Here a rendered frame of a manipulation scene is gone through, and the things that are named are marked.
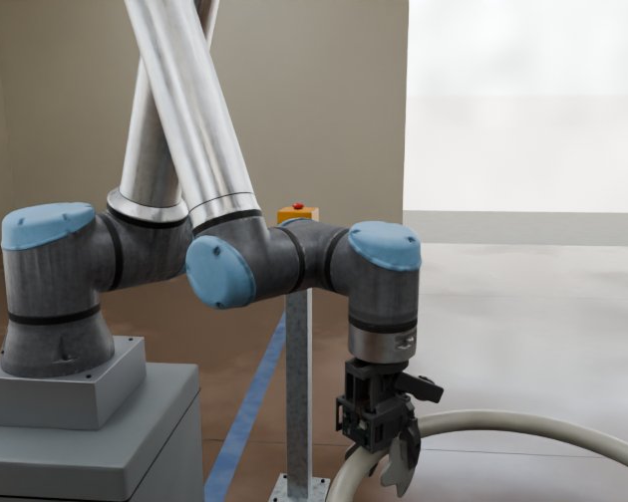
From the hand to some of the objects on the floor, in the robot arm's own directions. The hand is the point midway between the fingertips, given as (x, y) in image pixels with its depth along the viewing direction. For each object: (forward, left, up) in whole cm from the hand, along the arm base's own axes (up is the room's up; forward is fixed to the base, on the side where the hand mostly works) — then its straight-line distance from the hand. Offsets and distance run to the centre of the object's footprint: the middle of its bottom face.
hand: (388, 476), depth 83 cm
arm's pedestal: (-60, +11, -86) cm, 105 cm away
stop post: (-42, +114, -86) cm, 149 cm away
